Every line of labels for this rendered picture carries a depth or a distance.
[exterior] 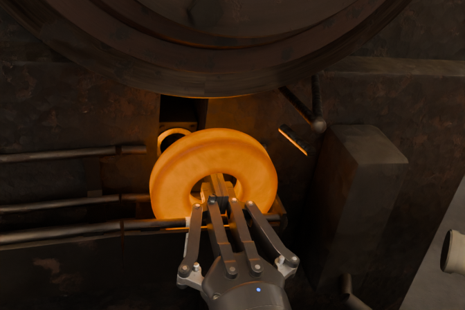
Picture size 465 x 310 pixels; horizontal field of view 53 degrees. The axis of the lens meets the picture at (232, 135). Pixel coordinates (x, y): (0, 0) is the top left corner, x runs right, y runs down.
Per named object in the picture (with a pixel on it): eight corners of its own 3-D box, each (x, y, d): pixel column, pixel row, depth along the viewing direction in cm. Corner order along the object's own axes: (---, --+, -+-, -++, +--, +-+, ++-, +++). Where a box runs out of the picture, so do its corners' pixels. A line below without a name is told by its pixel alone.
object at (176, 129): (138, 77, 91) (140, 39, 87) (169, 77, 92) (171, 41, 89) (152, 169, 66) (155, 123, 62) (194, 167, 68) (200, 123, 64)
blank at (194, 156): (144, 133, 54) (147, 149, 51) (275, 121, 57) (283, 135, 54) (153, 232, 62) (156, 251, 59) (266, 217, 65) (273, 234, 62)
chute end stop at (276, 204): (257, 215, 68) (265, 178, 65) (261, 214, 68) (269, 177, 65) (272, 252, 62) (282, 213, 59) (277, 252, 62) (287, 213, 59)
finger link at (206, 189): (216, 221, 54) (191, 222, 53) (209, 190, 58) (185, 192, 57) (219, 212, 53) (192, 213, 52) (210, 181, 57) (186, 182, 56)
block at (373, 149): (288, 245, 77) (323, 118, 65) (333, 242, 79) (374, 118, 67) (313, 298, 68) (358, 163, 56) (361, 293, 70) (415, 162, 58)
